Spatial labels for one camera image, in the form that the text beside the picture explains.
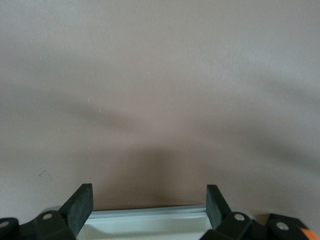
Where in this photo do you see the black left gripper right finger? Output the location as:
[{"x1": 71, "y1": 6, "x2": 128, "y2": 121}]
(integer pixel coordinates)
[{"x1": 202, "y1": 184, "x2": 267, "y2": 240}]

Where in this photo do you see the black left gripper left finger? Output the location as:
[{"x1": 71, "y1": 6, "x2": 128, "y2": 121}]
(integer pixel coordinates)
[{"x1": 18, "y1": 183, "x2": 94, "y2": 240}]

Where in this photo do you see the white rectangular tray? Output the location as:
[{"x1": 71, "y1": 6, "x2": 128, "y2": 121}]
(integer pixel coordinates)
[{"x1": 75, "y1": 204, "x2": 214, "y2": 240}]

